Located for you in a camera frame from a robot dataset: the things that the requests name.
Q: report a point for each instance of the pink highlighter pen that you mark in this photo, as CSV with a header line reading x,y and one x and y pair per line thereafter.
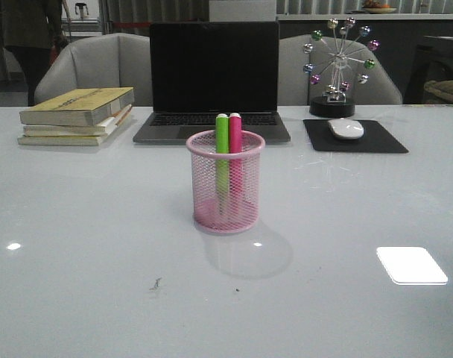
x,y
235,146

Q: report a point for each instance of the green highlighter pen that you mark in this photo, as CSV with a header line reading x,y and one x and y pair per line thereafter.
x,y
222,149

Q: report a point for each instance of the pink mesh pen holder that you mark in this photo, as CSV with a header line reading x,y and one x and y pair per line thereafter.
x,y
240,213

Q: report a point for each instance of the grey laptop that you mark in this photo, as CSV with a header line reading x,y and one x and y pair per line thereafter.
x,y
202,69

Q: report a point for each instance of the white computer mouse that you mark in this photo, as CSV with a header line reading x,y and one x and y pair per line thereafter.
x,y
346,128

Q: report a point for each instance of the grey armchair right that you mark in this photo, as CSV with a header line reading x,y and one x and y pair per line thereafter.
x,y
304,74

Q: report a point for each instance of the grey armchair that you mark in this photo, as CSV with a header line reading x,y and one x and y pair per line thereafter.
x,y
112,60
304,74

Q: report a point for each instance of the grey armchair left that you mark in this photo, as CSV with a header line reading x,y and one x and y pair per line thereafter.
x,y
112,60

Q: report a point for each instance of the ferris wheel desk ornament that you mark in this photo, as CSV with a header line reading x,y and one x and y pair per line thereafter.
x,y
334,102

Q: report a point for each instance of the top yellow book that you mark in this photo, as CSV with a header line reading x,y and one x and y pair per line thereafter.
x,y
79,107

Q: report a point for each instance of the middle book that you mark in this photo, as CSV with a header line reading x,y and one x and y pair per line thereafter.
x,y
104,128

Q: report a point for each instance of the bottom book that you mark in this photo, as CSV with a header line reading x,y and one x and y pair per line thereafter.
x,y
65,140

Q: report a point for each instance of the fruit bowl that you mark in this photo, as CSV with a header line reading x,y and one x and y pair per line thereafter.
x,y
377,7

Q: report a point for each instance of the person in dark clothes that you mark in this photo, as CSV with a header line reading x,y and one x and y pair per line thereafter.
x,y
30,30

